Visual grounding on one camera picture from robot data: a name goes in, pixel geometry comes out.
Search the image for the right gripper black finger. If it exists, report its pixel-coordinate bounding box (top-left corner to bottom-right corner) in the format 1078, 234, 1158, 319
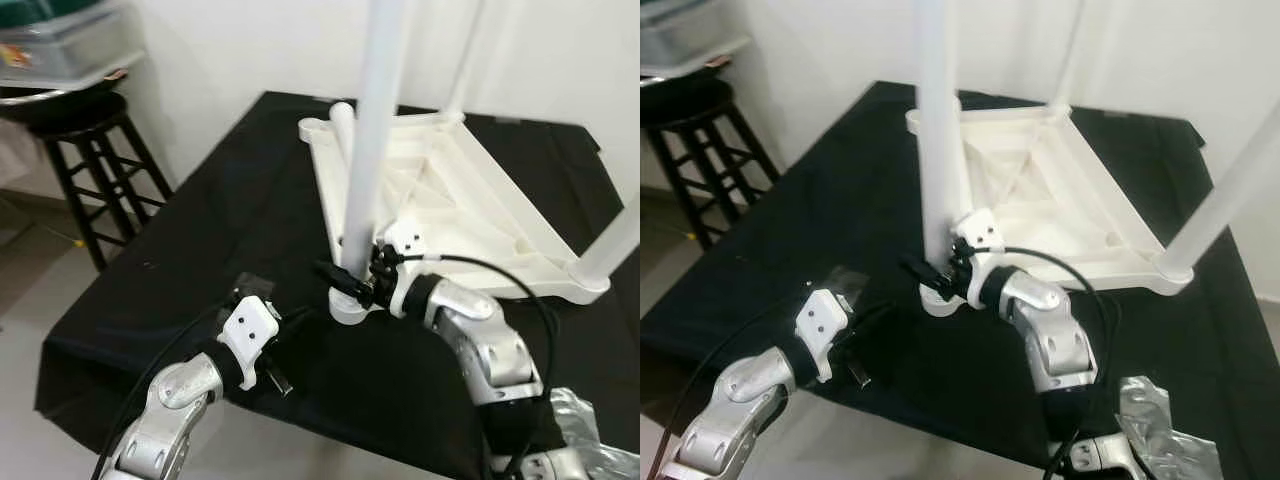
898, 255, 951, 296
313, 260, 371, 301

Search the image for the white plastic table top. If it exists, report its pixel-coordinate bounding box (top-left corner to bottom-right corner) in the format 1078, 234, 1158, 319
298, 108, 613, 326
905, 100, 1196, 319

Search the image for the clear tape strip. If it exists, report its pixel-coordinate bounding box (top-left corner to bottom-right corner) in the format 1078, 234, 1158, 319
235, 270, 279, 299
815, 268, 869, 296

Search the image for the black tablecloth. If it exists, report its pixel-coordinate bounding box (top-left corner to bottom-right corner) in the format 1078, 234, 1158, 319
35, 90, 641, 480
640, 82, 1280, 480

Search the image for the crumpled clear tape patch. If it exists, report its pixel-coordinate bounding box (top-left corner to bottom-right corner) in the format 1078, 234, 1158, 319
548, 388, 641, 480
1115, 375, 1226, 480

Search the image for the black round stool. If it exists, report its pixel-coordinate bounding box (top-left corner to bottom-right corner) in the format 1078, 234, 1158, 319
640, 78, 781, 251
28, 92, 176, 271

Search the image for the black metal bowl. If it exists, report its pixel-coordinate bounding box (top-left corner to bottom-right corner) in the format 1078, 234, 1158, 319
0, 82, 111, 126
640, 66, 706, 89

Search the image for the clear lidded plastic box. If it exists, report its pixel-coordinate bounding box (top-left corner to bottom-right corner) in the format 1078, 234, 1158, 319
640, 0, 751, 81
0, 0, 146, 91

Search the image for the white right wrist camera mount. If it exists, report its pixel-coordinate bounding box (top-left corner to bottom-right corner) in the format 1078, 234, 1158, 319
383, 218, 428, 319
953, 210, 1006, 306

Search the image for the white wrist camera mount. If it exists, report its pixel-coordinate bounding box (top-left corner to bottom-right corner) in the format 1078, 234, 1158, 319
953, 210, 1006, 306
383, 218, 428, 319
218, 298, 281, 391
795, 290, 851, 383

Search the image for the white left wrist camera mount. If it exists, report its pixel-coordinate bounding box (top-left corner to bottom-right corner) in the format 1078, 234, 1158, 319
795, 290, 851, 383
218, 298, 281, 391

